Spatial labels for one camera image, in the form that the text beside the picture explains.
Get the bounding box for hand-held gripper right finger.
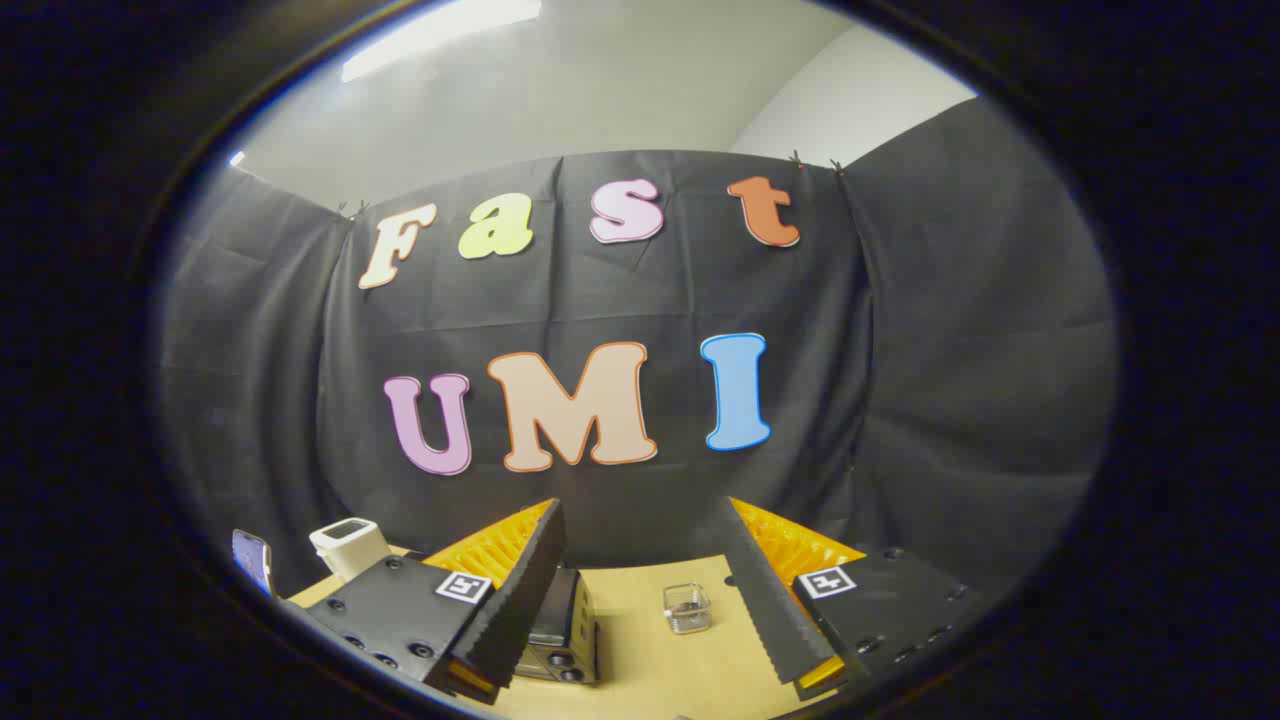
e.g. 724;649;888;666
718;496;988;702

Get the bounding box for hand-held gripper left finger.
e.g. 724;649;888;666
283;498;568;706

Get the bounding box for black toaster oven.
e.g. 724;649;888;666
514;565;601;687

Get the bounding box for white boxy device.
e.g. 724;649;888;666
308;517;393;583

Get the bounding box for smartphone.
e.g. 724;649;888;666
231;528;274;598

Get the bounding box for clear wire-frame holder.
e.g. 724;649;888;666
662;583;713;635

